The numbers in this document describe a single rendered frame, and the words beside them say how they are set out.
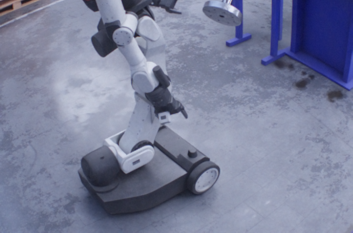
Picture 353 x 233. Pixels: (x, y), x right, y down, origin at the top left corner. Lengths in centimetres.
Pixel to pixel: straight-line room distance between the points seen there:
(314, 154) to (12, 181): 199
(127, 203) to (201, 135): 82
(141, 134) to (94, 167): 31
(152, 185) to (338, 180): 114
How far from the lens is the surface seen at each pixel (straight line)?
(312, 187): 229
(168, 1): 203
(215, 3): 189
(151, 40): 174
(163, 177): 207
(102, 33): 166
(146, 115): 195
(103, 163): 194
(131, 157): 197
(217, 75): 315
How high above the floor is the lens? 165
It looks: 34 degrees down
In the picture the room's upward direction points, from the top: 2 degrees counter-clockwise
